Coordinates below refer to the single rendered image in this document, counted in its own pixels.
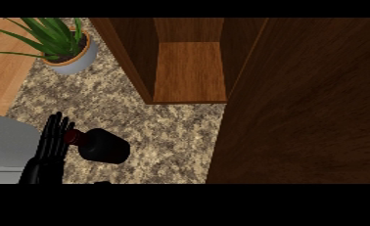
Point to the open brown wooden cabinet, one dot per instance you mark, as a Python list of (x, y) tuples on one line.
[(189, 73)]

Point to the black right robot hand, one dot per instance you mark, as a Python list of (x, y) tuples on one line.
[(103, 182)]

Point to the dark brown wooden cabinet door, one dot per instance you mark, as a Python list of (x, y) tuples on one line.
[(298, 106)]

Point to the pale grey rounded object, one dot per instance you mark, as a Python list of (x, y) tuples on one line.
[(17, 145)]

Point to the dark wine bottle red cap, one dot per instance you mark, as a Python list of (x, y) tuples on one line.
[(104, 146)]

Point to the green leafy plant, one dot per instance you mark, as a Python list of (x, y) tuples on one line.
[(52, 37)]

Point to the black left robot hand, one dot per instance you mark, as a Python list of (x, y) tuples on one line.
[(49, 151)]

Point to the grey plant pot orange rim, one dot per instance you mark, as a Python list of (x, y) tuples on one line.
[(79, 62)]

